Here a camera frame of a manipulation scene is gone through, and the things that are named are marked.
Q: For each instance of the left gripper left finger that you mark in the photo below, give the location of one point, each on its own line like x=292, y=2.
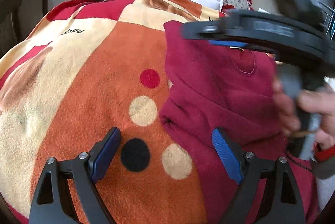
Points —
x=52, y=201

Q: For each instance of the orange red cream blanket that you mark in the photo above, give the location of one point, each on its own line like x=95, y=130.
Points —
x=88, y=66

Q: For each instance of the metal railing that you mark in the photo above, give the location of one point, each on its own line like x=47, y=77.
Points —
x=327, y=16

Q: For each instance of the maroon fleece garment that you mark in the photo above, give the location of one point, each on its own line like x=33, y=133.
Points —
x=216, y=86

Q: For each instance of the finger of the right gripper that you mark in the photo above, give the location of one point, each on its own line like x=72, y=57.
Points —
x=248, y=29

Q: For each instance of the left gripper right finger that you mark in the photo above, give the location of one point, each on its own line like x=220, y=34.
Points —
x=281, y=201

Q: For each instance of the right forearm grey sleeve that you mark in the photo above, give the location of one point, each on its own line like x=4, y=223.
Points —
x=323, y=169

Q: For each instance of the person's right hand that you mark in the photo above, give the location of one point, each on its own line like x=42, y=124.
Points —
x=320, y=102

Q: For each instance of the dark wooden side table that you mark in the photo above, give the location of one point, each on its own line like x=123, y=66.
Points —
x=18, y=17

